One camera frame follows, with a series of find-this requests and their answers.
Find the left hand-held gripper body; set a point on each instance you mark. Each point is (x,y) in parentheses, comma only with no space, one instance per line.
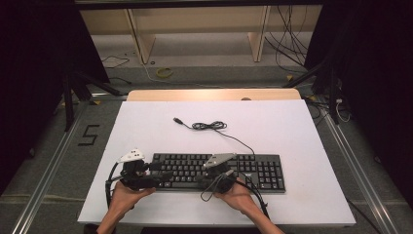
(138,180)

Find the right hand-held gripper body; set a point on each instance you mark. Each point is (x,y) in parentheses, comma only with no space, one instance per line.
(220,158)

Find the black keyboard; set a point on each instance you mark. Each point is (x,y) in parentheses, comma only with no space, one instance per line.
(259,172)

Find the person's left hand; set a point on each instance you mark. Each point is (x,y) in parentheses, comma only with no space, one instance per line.
(126,198)

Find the person's right hand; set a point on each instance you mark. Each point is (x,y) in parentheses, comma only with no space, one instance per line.
(240,198)

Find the white foam board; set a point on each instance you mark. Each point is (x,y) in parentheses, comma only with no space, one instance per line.
(276,136)

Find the person's dark sleeve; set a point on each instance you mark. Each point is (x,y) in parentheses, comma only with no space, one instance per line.
(91,229)

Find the wooden table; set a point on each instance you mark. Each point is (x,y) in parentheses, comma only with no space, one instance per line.
(195,95)

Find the yellow tape roll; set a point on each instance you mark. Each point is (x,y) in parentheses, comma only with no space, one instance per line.
(164,72)

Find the black tripod stand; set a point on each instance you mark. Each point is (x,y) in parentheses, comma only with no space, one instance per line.
(331,97)
(68,107)

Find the light wooden bench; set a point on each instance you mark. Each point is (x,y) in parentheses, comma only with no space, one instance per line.
(146,42)

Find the black curtain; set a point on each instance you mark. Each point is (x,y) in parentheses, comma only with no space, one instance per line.
(373,65)
(32,65)

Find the aluminium floor rail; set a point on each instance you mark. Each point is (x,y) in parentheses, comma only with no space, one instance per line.
(357,169)
(48,169)

